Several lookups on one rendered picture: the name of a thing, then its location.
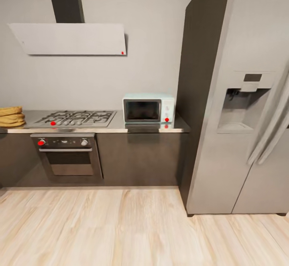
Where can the range hood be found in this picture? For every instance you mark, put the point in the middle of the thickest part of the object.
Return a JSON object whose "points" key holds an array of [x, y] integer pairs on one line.
{"points": [[70, 34]]}

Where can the fridge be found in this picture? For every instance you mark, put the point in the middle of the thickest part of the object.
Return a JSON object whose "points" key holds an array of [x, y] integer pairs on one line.
{"points": [[233, 93]]}

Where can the popcorn bag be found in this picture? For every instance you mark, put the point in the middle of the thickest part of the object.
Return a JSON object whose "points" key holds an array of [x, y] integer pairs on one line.
{"points": [[11, 116]]}

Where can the microwave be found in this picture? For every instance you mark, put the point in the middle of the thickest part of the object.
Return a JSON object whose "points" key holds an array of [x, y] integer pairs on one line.
{"points": [[148, 107]]}

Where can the oven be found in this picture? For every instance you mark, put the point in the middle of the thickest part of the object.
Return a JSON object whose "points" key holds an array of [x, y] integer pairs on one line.
{"points": [[69, 156]]}

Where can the burner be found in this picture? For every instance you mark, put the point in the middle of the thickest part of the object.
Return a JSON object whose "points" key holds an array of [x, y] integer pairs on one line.
{"points": [[75, 118]]}

